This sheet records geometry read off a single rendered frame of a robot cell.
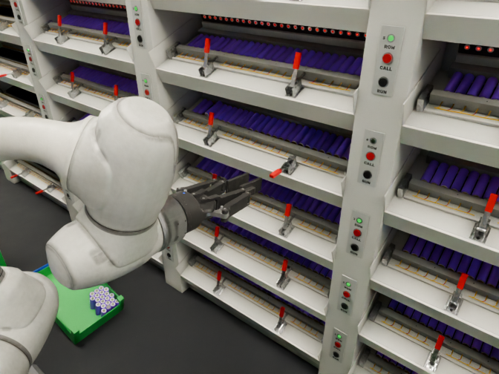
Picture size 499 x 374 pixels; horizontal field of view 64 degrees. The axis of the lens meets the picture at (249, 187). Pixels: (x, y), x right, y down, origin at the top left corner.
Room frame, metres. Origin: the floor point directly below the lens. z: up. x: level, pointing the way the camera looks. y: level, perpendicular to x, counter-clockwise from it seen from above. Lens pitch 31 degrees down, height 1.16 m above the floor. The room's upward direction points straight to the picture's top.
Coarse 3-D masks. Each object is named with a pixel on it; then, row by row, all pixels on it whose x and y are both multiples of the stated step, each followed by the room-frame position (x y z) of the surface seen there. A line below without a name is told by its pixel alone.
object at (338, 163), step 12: (192, 120) 1.15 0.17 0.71; (204, 120) 1.11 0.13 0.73; (216, 120) 1.09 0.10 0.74; (228, 132) 1.06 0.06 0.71; (240, 132) 1.02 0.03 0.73; (252, 132) 1.01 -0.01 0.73; (252, 144) 0.98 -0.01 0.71; (264, 144) 0.98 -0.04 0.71; (276, 144) 0.94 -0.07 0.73; (288, 144) 0.93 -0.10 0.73; (300, 156) 0.90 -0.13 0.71; (312, 156) 0.88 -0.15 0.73; (324, 156) 0.86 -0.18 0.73; (336, 168) 0.84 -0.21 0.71
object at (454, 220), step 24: (408, 168) 0.79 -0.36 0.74; (432, 168) 0.77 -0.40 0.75; (456, 168) 0.75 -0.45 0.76; (480, 168) 0.74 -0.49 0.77; (408, 192) 0.74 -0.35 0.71; (432, 192) 0.71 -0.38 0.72; (456, 192) 0.69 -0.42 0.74; (480, 192) 0.68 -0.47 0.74; (384, 216) 0.70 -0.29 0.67; (408, 216) 0.68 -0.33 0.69; (432, 216) 0.67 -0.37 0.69; (456, 216) 0.66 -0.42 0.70; (480, 216) 0.65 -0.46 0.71; (432, 240) 0.65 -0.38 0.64; (456, 240) 0.61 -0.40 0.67; (480, 240) 0.59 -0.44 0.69
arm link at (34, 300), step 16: (0, 272) 0.66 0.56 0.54; (16, 272) 0.69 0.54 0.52; (32, 272) 0.75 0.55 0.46; (0, 288) 0.63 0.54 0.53; (16, 288) 0.65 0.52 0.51; (32, 288) 0.68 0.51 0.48; (48, 288) 0.72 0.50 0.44; (0, 304) 0.60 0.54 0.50; (16, 304) 0.62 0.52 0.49; (32, 304) 0.65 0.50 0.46; (48, 304) 0.68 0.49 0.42; (0, 320) 0.59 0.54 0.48; (16, 320) 0.60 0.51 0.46; (32, 320) 0.62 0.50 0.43; (48, 320) 0.66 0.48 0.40; (0, 336) 0.56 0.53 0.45; (16, 336) 0.58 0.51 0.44; (32, 336) 0.60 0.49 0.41; (32, 352) 0.57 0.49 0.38
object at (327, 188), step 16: (192, 96) 1.23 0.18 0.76; (176, 112) 1.18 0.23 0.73; (208, 128) 1.10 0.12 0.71; (192, 144) 1.05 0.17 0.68; (224, 144) 1.02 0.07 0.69; (256, 144) 0.99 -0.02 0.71; (224, 160) 0.99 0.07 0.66; (240, 160) 0.94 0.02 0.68; (256, 160) 0.93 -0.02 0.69; (272, 160) 0.92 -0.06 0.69; (304, 160) 0.89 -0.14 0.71; (256, 176) 0.93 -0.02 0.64; (288, 176) 0.85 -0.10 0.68; (304, 176) 0.84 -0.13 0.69; (320, 176) 0.83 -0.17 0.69; (304, 192) 0.83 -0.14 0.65; (320, 192) 0.80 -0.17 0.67; (336, 192) 0.77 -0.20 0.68
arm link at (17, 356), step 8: (0, 344) 0.54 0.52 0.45; (8, 344) 0.55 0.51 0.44; (0, 352) 0.52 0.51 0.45; (8, 352) 0.53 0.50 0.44; (16, 352) 0.55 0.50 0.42; (0, 360) 0.51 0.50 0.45; (8, 360) 0.52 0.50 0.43; (16, 360) 0.53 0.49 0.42; (24, 360) 0.55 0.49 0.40; (0, 368) 0.49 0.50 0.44; (8, 368) 0.51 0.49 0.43; (16, 368) 0.52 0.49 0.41; (24, 368) 0.54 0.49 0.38
